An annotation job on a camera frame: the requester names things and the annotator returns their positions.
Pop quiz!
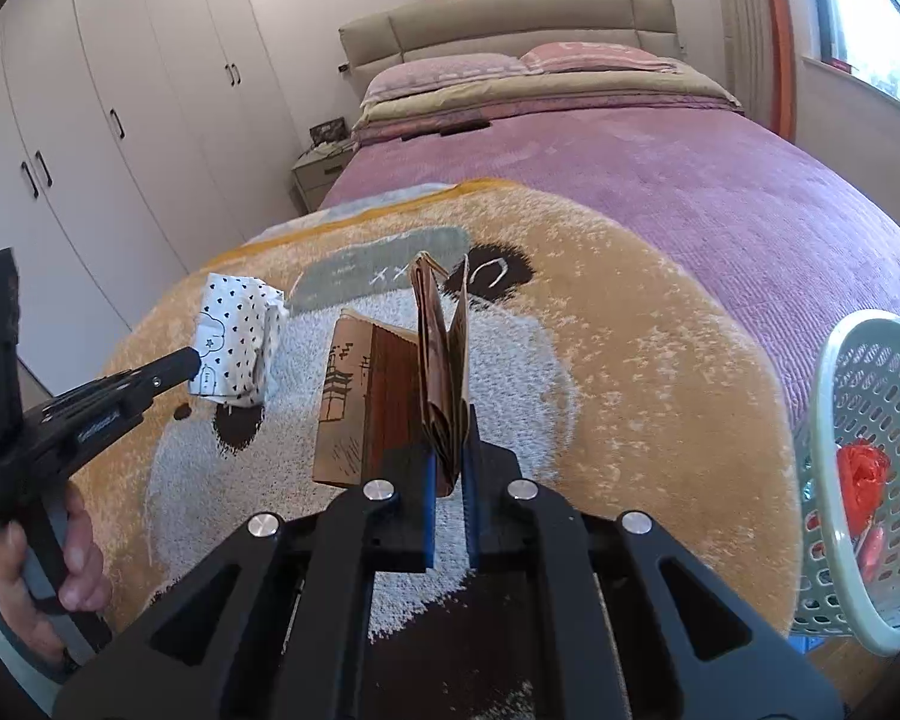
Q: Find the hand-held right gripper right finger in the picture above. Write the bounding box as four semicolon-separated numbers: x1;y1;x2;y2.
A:
460;406;845;720

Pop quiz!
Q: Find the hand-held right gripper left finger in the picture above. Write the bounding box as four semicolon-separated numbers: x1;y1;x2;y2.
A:
52;444;440;720

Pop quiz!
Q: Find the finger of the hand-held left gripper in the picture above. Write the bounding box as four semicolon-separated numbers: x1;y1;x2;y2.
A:
26;347;203;467

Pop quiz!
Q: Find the white heart print tissue pack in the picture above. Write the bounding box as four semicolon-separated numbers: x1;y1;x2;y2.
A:
187;271;287;410

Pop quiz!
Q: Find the brown paper bag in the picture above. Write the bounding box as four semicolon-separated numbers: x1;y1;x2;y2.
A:
408;251;473;500

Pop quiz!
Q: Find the mint green plastic basket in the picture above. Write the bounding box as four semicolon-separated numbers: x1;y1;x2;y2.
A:
790;309;900;658

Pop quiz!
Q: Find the person's left hand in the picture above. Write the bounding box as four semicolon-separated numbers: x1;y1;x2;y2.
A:
0;492;111;663

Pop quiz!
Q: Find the brown printed carton box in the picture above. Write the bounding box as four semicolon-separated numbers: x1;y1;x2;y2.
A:
313;307;430;489

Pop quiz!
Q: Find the orange bear printed blanket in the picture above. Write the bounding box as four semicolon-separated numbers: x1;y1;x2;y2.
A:
94;178;805;720

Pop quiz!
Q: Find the beige nightstand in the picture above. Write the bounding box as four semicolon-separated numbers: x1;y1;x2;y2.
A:
292;142;358;215

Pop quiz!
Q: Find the white wardrobe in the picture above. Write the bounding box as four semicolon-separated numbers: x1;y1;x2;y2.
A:
0;0;302;398

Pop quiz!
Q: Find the red crumpled wrapper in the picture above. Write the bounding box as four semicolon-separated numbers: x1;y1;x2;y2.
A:
835;442;891;531

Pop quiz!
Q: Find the bed with pink bedspread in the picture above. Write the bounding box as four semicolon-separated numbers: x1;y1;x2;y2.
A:
319;52;900;428

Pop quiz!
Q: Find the beige folded quilt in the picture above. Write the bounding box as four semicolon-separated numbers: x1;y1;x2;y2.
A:
352;64;745;130

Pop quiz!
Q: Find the pink pillow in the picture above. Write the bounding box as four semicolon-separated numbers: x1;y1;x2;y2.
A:
520;41;682;77
362;52;531;103

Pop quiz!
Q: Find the beige padded headboard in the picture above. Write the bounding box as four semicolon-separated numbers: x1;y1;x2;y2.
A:
338;0;680;103

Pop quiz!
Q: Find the orange curtain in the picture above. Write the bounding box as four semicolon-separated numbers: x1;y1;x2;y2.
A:
756;0;797;143

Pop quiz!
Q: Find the window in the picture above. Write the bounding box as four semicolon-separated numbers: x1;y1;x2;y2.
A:
802;0;900;125

